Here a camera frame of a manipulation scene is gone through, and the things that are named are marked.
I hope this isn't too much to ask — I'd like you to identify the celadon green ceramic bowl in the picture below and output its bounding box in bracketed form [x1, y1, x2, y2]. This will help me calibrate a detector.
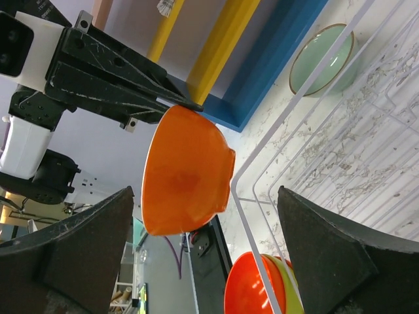
[288, 23, 357, 98]

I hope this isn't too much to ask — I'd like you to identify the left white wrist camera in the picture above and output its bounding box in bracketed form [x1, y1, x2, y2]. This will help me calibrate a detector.
[1, 12, 64, 92]

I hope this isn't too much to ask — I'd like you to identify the orange plastic bowl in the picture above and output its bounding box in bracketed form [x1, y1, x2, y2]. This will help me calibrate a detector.
[141, 105, 236, 236]

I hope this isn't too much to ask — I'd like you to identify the white wire dish rack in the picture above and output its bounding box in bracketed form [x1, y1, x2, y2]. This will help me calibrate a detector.
[230, 0, 419, 314]

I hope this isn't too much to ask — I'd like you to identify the blue pink yellow shelf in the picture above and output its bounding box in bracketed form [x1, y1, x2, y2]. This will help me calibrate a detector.
[91, 0, 329, 133]

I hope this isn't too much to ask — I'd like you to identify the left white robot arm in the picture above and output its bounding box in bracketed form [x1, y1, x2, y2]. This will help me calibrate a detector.
[1, 1, 202, 205]

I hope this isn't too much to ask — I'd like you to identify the orange bottom stacked bowl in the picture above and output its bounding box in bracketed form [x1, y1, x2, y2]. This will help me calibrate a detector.
[274, 256, 293, 270]

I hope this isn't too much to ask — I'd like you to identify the yellow plastic bowl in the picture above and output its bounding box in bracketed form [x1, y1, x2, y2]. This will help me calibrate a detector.
[263, 254, 304, 314]

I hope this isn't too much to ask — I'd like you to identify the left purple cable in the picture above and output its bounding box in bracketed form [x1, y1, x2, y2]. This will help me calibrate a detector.
[163, 235, 185, 281]

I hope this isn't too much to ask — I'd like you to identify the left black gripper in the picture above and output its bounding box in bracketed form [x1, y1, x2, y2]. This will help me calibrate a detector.
[8, 26, 204, 131]

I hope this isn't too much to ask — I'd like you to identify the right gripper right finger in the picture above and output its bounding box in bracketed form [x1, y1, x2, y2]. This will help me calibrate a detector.
[278, 186, 418, 313]

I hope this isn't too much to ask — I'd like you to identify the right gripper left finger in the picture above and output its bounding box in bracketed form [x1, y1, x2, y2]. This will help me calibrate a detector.
[1, 186, 134, 313]

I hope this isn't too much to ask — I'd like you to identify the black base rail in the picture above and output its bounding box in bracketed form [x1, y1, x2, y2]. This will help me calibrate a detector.
[189, 216, 232, 314]

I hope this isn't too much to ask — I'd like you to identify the red plastic bowl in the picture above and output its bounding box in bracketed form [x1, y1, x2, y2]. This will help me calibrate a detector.
[224, 252, 286, 314]

